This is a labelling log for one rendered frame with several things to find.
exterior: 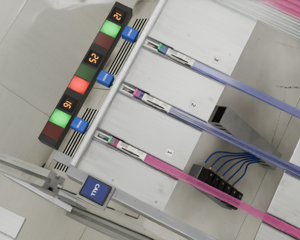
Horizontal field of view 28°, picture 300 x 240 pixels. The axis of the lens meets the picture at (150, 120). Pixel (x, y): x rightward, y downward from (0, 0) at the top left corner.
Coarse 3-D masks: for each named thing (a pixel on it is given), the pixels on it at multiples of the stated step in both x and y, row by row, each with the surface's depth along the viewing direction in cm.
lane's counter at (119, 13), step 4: (116, 8) 128; (112, 12) 127; (116, 12) 127; (120, 12) 127; (124, 12) 127; (112, 16) 127; (116, 16) 127; (120, 16) 127; (124, 16) 127; (116, 20) 127; (120, 20) 127
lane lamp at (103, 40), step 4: (100, 32) 126; (100, 36) 126; (104, 36) 126; (108, 36) 126; (96, 40) 126; (100, 40) 126; (104, 40) 126; (108, 40) 126; (112, 40) 126; (100, 44) 125; (104, 44) 125; (108, 44) 125; (108, 48) 125
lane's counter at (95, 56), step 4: (92, 52) 125; (96, 52) 125; (88, 56) 125; (92, 56) 125; (96, 56) 125; (100, 56) 125; (84, 60) 124; (88, 60) 124; (92, 60) 124; (96, 60) 124; (100, 60) 124; (92, 64) 124; (96, 64) 124
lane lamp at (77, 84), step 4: (76, 76) 123; (72, 80) 123; (76, 80) 123; (80, 80) 123; (84, 80) 123; (72, 84) 123; (76, 84) 123; (80, 84) 123; (84, 84) 123; (88, 84) 123; (72, 88) 123; (76, 88) 123; (80, 88) 123; (84, 88) 123; (80, 92) 123
